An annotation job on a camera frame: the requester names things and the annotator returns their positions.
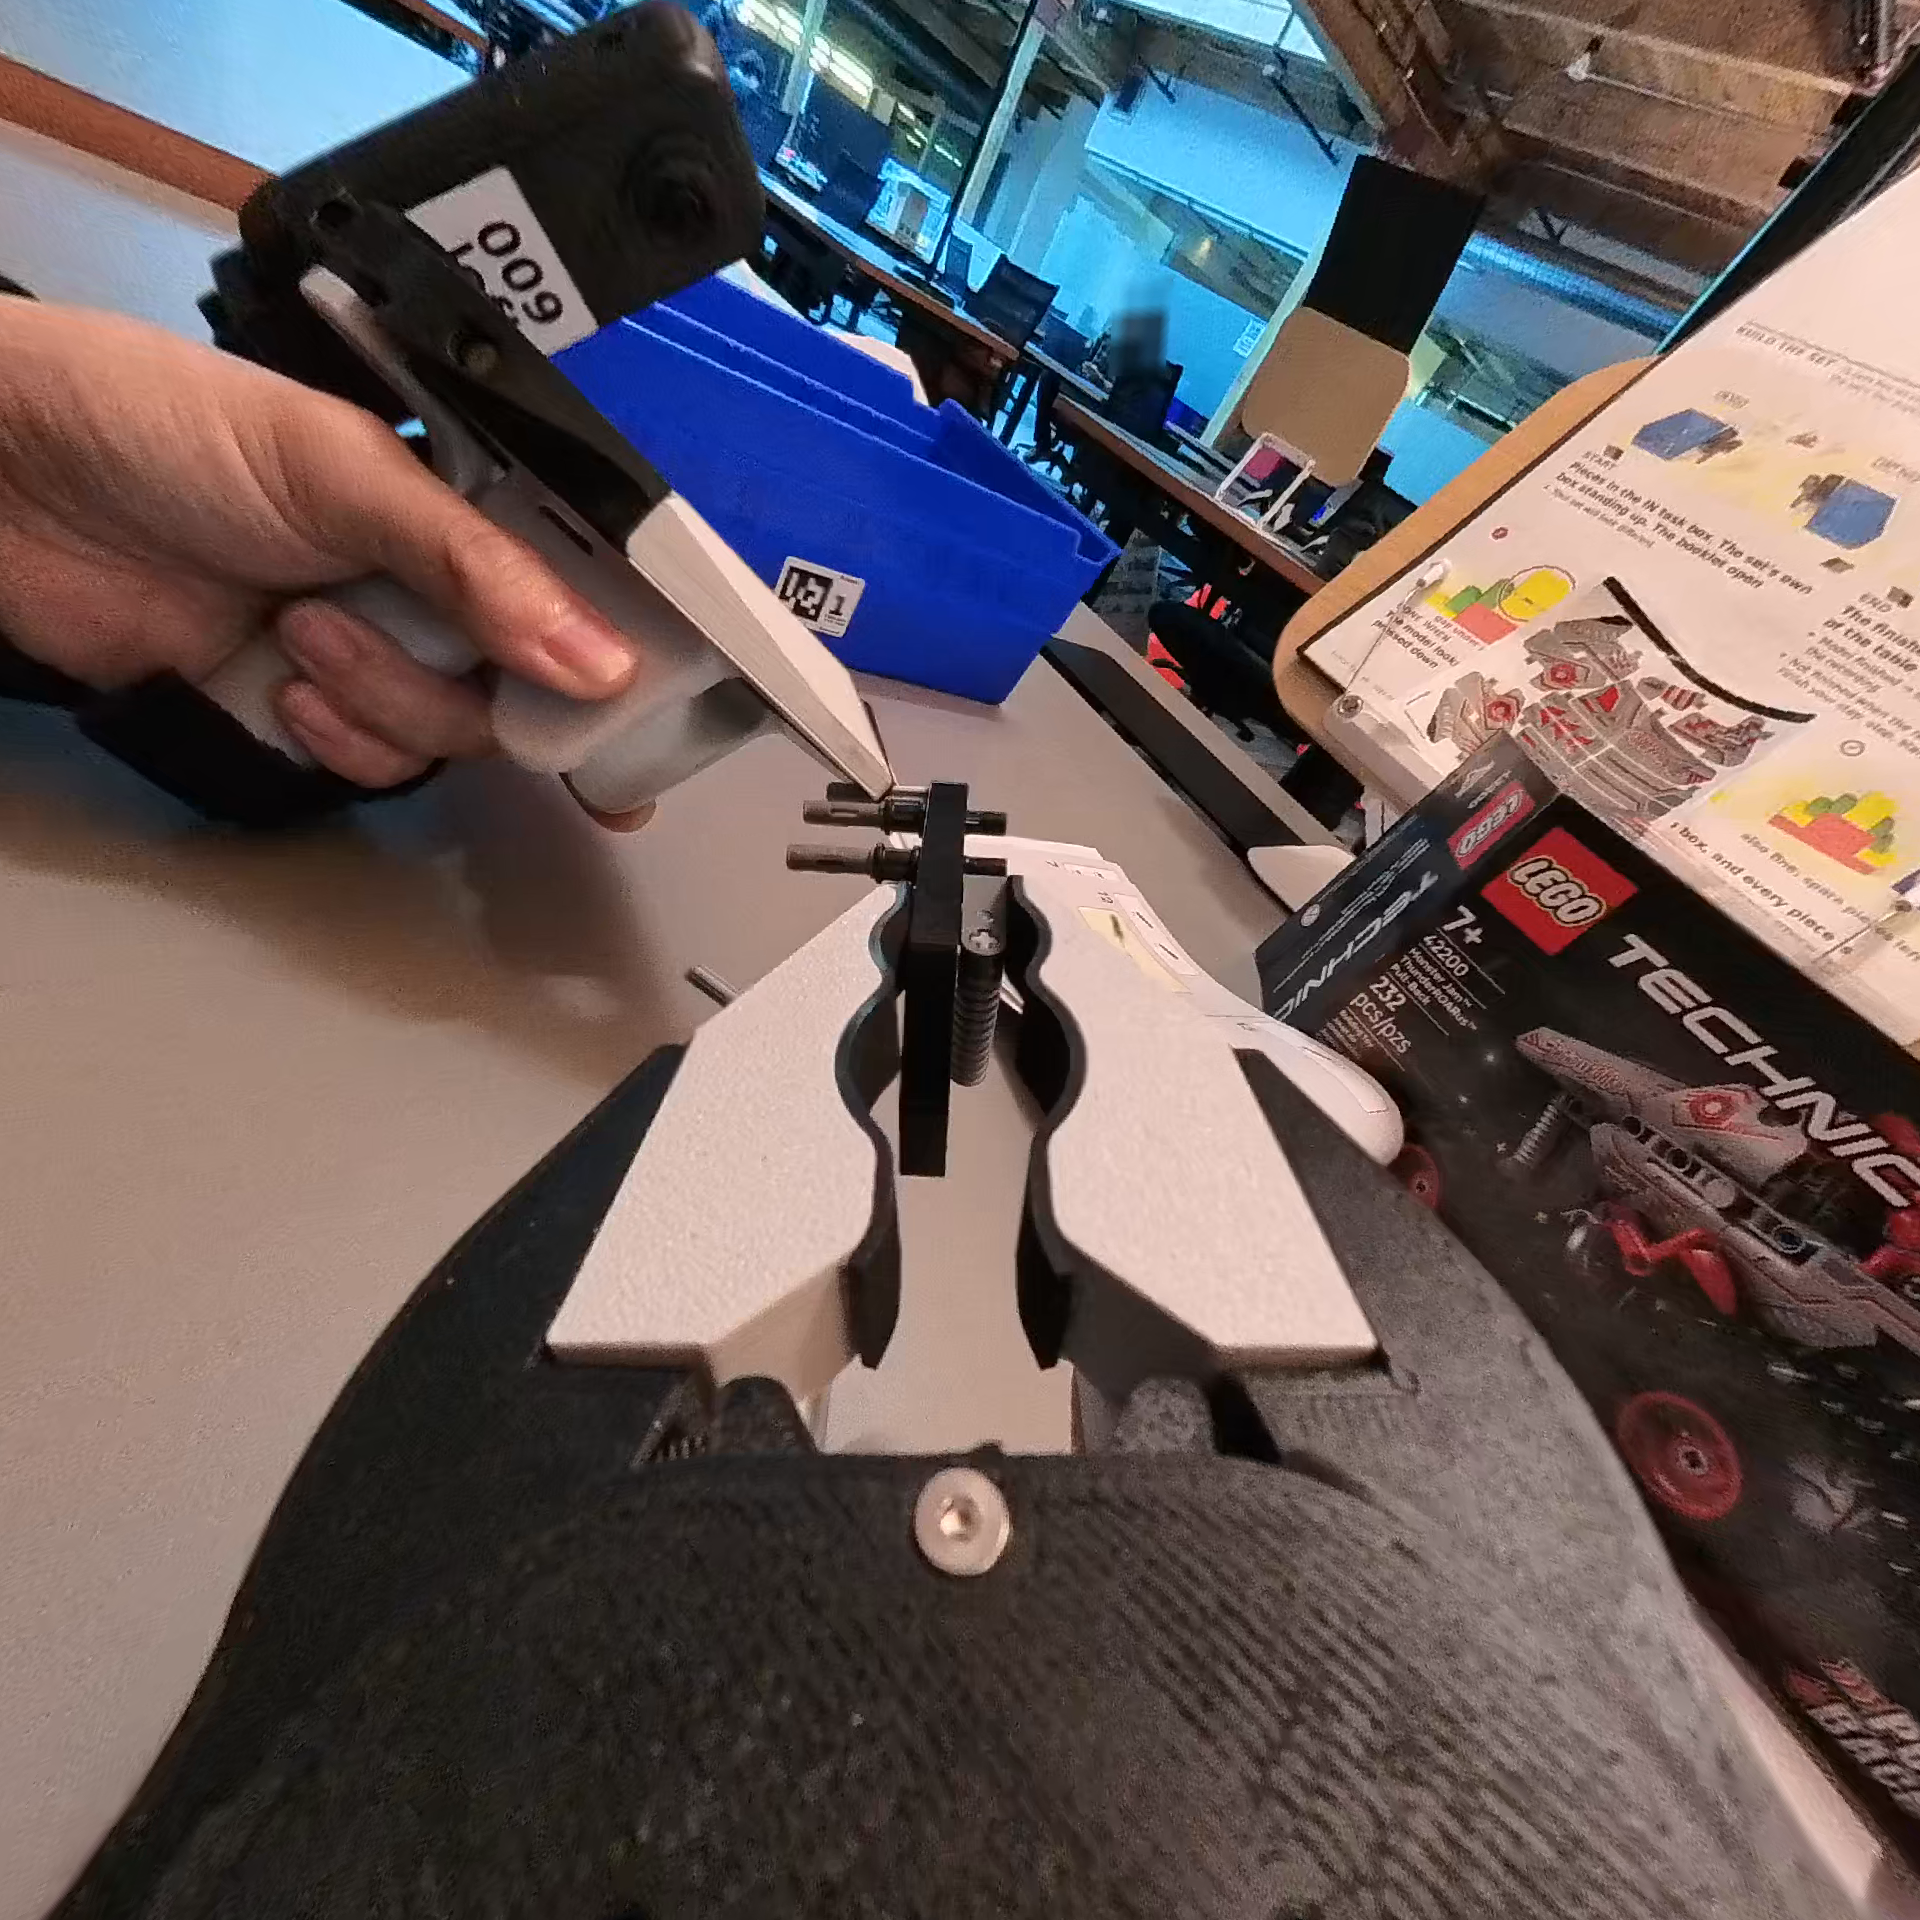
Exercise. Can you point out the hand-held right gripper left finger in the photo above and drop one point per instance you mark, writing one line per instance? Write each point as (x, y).
(721, 1201)

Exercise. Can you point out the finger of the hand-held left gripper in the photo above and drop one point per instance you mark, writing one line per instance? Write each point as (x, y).
(751, 629)

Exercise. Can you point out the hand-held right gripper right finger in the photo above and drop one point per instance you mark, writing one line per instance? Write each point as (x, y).
(1185, 1201)

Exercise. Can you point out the grey desk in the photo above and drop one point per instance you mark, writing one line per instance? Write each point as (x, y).
(301, 1125)

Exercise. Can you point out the person's left hand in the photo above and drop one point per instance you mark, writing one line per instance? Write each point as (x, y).
(194, 495)

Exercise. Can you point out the blue plastic bin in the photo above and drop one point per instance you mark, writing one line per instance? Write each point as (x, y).
(885, 540)
(764, 339)

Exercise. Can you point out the black office chair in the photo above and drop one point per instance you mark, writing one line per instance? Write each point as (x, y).
(1014, 308)

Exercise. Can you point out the long wooden background table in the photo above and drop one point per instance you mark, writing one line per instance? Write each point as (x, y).
(1141, 452)

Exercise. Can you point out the black toy set box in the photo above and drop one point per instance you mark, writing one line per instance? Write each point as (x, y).
(1681, 1201)

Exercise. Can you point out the black and brown panel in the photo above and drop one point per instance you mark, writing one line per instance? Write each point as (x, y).
(1359, 316)

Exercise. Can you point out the printed instruction board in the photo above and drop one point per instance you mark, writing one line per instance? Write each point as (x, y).
(1694, 495)

